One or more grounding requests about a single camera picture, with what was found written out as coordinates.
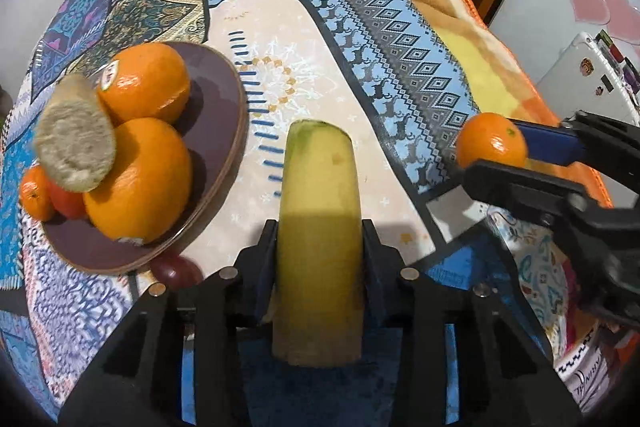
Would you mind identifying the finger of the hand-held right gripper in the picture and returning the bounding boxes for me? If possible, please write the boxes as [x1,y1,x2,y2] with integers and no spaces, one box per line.
[462,158,594,233]
[510,119,589,166]

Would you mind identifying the small mandarin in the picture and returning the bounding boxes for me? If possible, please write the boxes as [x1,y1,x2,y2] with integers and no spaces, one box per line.
[19,165,56,223]
[455,112,529,170]

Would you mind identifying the large orange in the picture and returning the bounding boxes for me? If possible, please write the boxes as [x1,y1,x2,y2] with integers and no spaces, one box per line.
[97,43,192,125]
[83,118,194,246]

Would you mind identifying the red tomato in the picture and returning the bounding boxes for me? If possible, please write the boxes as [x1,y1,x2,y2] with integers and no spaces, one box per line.
[151,253,203,288]
[47,179,89,221]

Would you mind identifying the orange yellow blanket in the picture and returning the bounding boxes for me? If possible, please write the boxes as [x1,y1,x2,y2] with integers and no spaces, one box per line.
[380,0,616,208]

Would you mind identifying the purple round plate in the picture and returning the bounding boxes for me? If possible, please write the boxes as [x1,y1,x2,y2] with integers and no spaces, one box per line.
[37,41,249,277]

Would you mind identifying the patchwork printed blanket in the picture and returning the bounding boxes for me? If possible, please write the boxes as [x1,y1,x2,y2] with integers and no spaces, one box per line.
[0,0,568,427]

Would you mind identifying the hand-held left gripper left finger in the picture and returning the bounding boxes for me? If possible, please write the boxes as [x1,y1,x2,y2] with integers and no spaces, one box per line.
[60,219,279,427]

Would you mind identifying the white case with stickers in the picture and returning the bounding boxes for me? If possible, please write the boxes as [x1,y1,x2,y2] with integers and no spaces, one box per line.
[535,32,640,128]

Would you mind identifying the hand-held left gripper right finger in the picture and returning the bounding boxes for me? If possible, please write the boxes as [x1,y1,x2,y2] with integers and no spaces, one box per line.
[361,219,583,427]

